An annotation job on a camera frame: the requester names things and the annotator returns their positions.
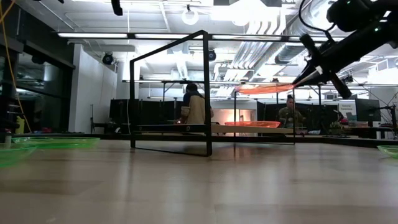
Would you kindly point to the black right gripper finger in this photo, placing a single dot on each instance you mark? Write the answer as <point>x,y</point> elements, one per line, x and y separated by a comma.
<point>311,74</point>
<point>312,80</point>

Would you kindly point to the orange translucent plastic plate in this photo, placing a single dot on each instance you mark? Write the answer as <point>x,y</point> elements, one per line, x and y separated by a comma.
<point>252,124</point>
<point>264,89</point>

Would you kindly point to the green translucent plastic plate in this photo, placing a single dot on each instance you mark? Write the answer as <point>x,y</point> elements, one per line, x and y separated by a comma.
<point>12,154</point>
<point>62,143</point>
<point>390,152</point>

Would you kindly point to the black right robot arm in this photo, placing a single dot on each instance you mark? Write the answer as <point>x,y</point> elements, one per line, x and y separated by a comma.
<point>379,34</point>

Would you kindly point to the person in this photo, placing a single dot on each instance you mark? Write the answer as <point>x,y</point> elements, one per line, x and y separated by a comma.
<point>194,109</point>
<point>290,116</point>

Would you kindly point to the small potted plant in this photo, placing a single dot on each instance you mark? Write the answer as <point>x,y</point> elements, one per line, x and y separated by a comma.
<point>335,127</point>

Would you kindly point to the black flat monitor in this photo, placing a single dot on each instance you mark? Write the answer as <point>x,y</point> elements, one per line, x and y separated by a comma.
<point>368,110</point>

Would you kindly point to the black ceiling spotlight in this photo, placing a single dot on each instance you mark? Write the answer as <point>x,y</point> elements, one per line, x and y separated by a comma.
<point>212,55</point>
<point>108,59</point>

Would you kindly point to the black aluminium table frame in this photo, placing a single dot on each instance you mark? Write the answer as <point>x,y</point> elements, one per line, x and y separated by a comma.
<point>342,141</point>

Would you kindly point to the wooden shelf with black frame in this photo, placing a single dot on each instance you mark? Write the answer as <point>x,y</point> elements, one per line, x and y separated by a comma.
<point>207,93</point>

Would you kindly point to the black overhead bracket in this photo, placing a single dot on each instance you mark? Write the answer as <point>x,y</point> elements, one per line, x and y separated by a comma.
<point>117,7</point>

